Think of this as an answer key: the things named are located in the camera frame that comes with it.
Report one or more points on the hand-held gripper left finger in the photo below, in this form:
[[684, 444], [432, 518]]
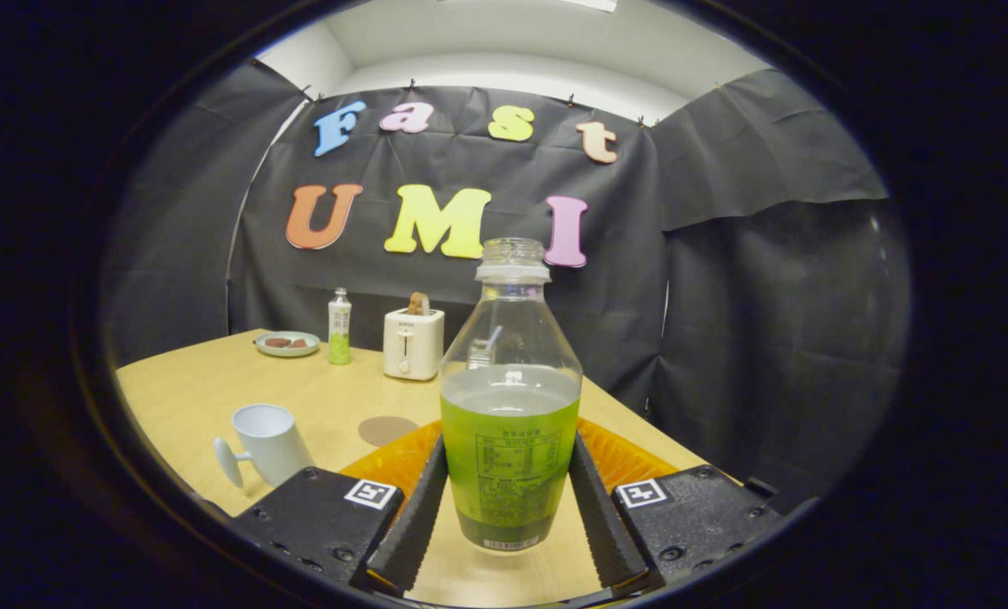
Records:
[[411, 524]]

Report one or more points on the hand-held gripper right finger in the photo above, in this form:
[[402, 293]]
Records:
[[601, 524]]

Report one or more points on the round brown coaster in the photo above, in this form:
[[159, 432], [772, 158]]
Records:
[[386, 430]]

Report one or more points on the green label juice bottle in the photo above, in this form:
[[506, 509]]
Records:
[[508, 457]]

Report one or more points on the white cup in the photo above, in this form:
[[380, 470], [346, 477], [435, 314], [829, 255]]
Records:
[[271, 440]]

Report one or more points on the small green drink bottle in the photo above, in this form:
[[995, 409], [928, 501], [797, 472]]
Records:
[[340, 334]]

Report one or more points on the small black box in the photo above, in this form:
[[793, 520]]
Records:
[[759, 488]]

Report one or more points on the white toaster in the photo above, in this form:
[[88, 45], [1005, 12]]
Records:
[[413, 347]]

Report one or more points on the pale green plate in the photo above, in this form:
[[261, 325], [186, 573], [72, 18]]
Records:
[[287, 351]]

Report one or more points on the brown toast slice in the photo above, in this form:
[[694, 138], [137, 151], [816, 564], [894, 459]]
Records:
[[419, 304]]

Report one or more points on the wooden table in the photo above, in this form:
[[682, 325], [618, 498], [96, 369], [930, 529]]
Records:
[[208, 389]]

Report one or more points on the ceiling light panel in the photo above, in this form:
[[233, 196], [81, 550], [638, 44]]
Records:
[[588, 4]]

